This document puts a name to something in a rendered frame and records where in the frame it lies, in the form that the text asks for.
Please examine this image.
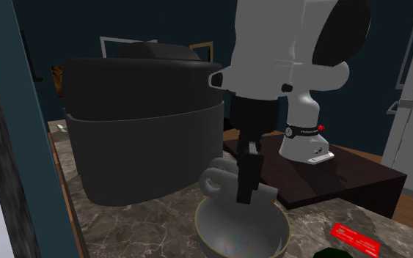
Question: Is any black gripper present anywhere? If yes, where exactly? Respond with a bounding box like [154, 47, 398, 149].
[228, 95, 281, 205]

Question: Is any flat red box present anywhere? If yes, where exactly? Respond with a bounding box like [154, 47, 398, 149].
[329, 222, 382, 258]

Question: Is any brown framed wall picture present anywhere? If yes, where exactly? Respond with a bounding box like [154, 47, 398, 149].
[189, 40, 214, 63]

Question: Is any grey framed wall picture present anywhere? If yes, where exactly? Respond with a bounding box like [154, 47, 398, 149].
[99, 35, 158, 59]

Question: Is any orange tiger wall picture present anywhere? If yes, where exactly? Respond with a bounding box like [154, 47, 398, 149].
[51, 65, 65, 98]

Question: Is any dark brown robot stand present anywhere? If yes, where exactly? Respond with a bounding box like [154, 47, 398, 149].
[222, 128, 408, 220]

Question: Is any dark green round object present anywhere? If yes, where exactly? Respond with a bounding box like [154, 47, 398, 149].
[313, 246, 354, 258]

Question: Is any grey mug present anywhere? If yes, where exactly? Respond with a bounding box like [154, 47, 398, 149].
[199, 157, 279, 203]

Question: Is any grey bowl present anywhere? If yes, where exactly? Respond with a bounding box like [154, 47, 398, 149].
[194, 194, 293, 258]

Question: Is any large black cooker appliance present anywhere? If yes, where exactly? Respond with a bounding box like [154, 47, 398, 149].
[62, 40, 226, 207]

